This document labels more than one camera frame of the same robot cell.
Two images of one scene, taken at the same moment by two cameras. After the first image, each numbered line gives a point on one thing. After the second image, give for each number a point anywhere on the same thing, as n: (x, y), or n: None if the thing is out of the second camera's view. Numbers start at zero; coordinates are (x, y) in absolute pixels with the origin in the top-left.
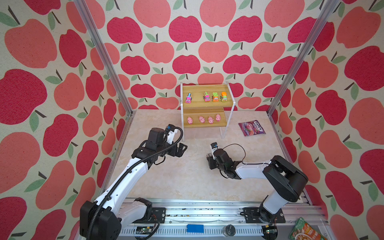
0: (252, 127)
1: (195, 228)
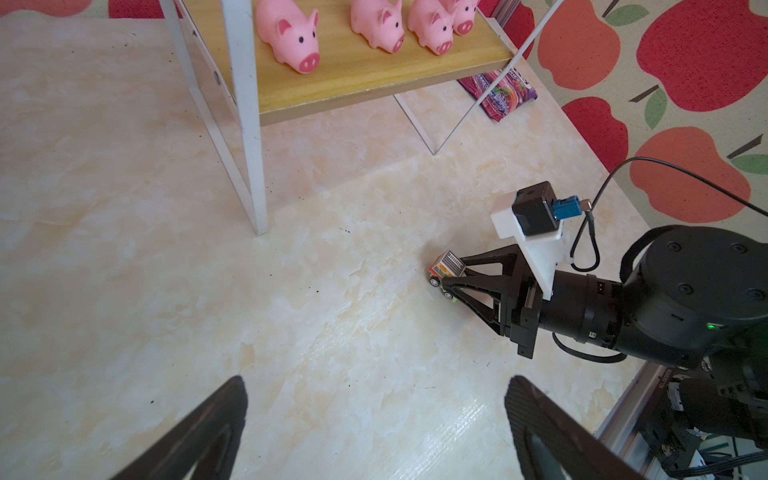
0: (511, 91)
1: None
